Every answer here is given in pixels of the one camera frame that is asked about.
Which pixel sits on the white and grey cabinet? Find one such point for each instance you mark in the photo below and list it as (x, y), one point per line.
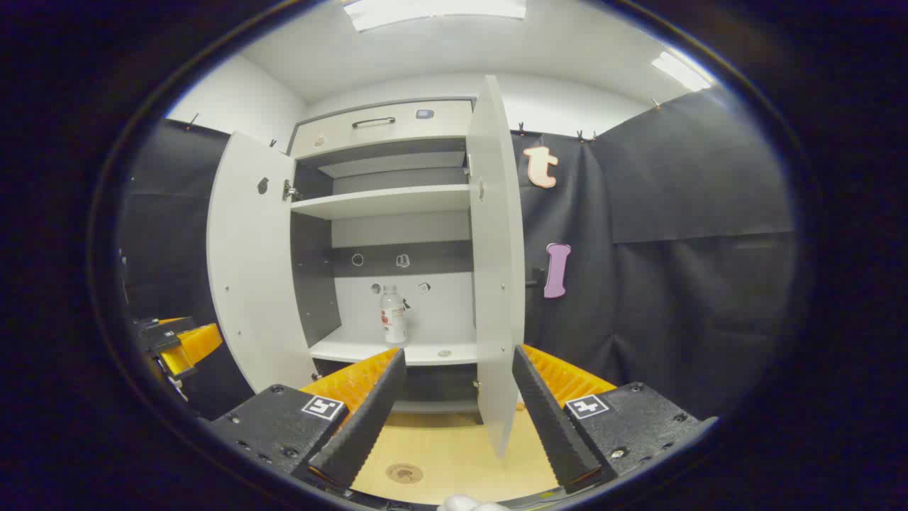
(383, 202)

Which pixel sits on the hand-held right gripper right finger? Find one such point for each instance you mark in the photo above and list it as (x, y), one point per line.
(553, 426)

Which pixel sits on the white cabinet drawer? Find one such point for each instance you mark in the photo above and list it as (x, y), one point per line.
(447, 129)

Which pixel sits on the ceiling light panel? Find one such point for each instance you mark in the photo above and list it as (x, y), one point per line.
(681, 71)
(433, 11)

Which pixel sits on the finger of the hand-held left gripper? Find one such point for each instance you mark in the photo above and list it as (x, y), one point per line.
(202, 341)

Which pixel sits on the black backdrop cloth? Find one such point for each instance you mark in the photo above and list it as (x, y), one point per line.
(674, 284)

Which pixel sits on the white cabinet door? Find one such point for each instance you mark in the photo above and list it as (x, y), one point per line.
(496, 284)
(255, 284)

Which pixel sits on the clear plastic bottle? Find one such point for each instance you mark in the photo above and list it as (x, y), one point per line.
(393, 319)

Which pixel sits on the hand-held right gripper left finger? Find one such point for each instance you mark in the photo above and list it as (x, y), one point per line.
(362, 426)

